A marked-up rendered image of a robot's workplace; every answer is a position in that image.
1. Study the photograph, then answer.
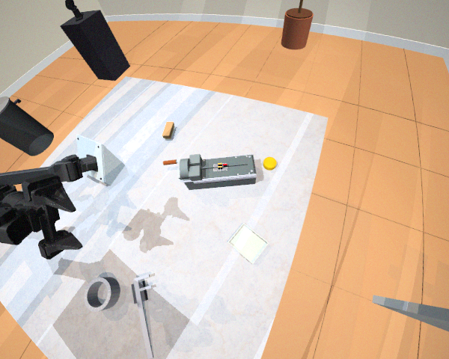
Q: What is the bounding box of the small tan block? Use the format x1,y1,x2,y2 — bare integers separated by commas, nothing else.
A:
162,122,174,139

